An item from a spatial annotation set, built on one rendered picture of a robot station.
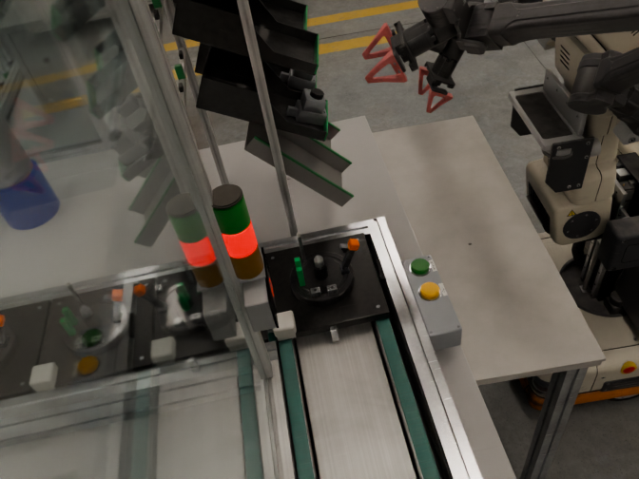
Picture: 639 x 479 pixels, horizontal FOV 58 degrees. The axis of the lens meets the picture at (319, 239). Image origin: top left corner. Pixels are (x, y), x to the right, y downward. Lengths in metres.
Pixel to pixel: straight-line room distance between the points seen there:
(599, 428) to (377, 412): 1.22
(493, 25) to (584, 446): 1.48
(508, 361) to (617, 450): 1.00
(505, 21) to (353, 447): 0.81
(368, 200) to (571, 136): 0.53
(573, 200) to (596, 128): 0.21
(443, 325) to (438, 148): 0.72
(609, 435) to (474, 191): 1.01
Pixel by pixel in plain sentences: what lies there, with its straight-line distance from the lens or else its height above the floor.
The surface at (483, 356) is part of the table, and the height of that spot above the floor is 0.86.
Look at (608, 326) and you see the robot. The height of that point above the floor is 0.28.
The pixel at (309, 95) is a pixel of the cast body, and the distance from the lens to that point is 1.27.
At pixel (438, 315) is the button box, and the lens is 1.20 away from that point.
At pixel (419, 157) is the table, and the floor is 0.86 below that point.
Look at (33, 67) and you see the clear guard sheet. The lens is 0.36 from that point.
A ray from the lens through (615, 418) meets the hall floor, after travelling 2.27.
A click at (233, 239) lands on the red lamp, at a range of 0.84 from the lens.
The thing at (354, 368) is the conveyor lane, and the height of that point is 0.92.
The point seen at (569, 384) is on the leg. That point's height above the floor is 0.74.
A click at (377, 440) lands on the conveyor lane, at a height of 0.92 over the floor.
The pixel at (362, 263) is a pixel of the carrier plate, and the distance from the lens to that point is 1.28.
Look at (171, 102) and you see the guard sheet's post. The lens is 0.71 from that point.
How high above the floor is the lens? 1.93
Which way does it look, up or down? 45 degrees down
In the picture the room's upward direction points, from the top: 10 degrees counter-clockwise
